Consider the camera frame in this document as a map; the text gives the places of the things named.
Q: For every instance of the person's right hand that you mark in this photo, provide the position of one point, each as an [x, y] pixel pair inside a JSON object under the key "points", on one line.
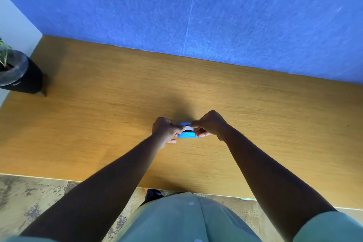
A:
{"points": [[211, 124]]}

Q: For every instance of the green plant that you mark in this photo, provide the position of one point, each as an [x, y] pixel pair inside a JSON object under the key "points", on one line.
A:
{"points": [[4, 54]]}

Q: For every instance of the person's left forearm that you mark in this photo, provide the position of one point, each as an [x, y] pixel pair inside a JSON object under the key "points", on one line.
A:
{"points": [[93, 190]]}

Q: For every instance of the person's right thumb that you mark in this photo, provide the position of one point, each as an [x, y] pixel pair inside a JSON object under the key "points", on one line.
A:
{"points": [[196, 123]]}

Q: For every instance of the person's right forearm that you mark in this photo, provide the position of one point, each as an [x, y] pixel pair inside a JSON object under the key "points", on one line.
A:
{"points": [[272, 185]]}

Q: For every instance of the person's left thumb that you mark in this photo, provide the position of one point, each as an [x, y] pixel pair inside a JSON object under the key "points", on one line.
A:
{"points": [[178, 127]]}

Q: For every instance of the blue tape dispenser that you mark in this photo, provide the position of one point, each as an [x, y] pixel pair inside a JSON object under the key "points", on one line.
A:
{"points": [[187, 134]]}

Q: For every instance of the dark shoe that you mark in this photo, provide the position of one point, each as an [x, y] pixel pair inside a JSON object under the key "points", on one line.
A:
{"points": [[152, 194]]}

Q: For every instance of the black plant pot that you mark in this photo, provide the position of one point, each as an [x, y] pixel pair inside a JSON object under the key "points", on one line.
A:
{"points": [[21, 74]]}

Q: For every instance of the person's left hand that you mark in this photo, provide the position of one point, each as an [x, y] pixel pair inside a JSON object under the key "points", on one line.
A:
{"points": [[162, 129]]}

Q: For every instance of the light green shirt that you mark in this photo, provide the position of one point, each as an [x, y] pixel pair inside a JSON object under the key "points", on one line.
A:
{"points": [[187, 219]]}

